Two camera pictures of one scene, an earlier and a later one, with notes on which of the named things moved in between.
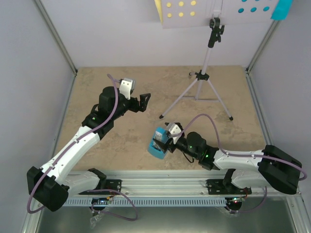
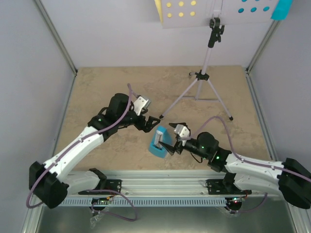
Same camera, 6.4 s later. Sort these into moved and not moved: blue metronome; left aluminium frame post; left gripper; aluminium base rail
Moved: left gripper
Not moved: blue metronome; aluminium base rail; left aluminium frame post
